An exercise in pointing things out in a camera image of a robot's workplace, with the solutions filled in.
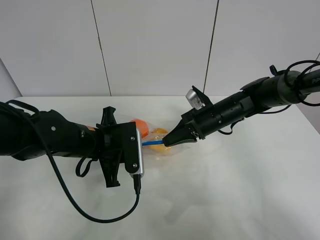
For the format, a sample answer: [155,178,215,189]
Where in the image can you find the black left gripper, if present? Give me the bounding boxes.
[96,106,140,188]

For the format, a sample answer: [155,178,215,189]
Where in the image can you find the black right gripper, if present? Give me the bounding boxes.
[163,92,255,147]

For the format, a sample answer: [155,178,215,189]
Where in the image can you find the clear zip bag blue seal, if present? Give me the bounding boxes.
[116,114,189,158]

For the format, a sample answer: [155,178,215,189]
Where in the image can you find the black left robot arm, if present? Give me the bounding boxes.
[0,100,144,188]

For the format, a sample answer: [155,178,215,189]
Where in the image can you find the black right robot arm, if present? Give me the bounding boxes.
[163,70,320,147]

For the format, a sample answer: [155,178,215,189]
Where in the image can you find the yellow lemon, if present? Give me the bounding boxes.
[149,128,171,154]

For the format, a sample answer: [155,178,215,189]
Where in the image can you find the orange fruit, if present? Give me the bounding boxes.
[130,119,149,139]

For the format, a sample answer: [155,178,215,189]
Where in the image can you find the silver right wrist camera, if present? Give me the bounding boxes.
[185,85,213,111]

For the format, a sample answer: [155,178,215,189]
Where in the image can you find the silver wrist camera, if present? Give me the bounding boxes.
[185,85,213,111]
[130,121,145,178]

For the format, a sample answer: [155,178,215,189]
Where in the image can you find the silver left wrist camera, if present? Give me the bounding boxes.
[130,121,145,178]

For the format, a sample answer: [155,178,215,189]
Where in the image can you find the black left camera cable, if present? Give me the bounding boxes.
[0,99,142,222]

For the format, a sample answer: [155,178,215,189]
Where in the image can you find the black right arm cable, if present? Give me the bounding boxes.
[268,59,320,115]

